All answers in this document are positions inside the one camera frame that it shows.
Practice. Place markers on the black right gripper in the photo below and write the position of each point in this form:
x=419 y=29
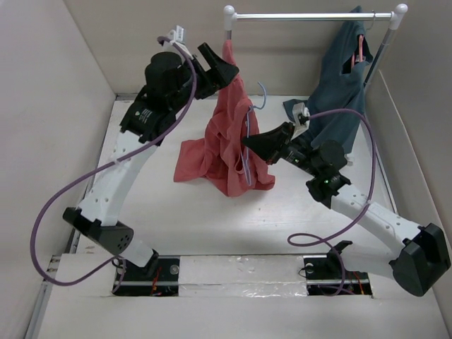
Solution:
x=273 y=143

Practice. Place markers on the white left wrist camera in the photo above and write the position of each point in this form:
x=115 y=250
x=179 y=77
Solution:
x=177 y=34

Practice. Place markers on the pink hanger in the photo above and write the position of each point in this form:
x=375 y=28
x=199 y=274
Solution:
x=358 y=55

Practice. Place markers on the red t shirt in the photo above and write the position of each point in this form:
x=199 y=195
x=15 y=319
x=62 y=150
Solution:
x=220 y=156

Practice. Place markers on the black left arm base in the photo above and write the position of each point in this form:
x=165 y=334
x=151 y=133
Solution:
x=162 y=281

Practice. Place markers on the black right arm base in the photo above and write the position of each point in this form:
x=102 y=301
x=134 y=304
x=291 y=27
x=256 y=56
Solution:
x=325 y=277

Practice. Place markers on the teal t shirt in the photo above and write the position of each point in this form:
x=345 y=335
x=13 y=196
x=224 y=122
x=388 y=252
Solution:
x=339 y=87

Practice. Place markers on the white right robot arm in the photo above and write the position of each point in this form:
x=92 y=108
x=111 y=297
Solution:
x=416 y=256

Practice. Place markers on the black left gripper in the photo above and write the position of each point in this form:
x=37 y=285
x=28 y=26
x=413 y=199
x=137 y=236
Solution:
x=220 y=74

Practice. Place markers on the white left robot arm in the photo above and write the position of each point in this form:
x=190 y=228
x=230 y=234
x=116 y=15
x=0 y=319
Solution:
x=97 y=215

